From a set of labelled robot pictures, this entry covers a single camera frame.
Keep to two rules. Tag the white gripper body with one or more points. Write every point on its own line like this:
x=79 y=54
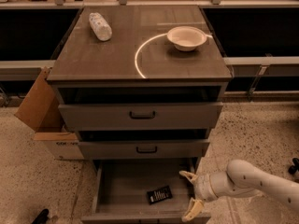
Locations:
x=202 y=187

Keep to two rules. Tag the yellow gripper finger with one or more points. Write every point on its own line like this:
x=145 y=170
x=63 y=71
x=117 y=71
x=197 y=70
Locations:
x=195 y=207
x=191 y=177

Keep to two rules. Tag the black rxbar chocolate bar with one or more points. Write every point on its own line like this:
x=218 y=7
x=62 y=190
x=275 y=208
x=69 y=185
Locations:
x=159 y=195

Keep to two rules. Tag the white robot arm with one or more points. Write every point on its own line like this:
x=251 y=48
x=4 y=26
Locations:
x=240 y=179

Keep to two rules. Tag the middle grey drawer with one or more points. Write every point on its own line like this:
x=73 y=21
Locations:
x=143 y=149

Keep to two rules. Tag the bottom grey open drawer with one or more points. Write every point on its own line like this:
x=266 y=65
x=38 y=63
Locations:
x=121 y=196

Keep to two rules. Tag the top grey drawer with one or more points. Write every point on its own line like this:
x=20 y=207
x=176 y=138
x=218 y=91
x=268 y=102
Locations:
x=129 y=117

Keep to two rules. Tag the grey drawer cabinet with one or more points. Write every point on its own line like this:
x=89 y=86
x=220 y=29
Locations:
x=139 y=65

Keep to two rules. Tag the black chair caster wheel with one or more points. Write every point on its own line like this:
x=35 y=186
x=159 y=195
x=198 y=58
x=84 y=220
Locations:
x=294 y=167

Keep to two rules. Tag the white paper bowl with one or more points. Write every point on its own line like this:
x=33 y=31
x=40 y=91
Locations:
x=186 y=38

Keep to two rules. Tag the black object on floor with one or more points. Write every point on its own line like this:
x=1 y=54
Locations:
x=42 y=217

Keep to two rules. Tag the brown cardboard box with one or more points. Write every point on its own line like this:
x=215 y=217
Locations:
x=39 y=111

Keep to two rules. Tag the white plastic water bottle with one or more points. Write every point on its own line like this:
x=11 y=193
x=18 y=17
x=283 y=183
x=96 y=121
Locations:
x=100 y=26

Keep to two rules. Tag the grey metal rail shelf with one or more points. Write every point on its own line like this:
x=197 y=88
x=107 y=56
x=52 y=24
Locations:
x=22 y=70

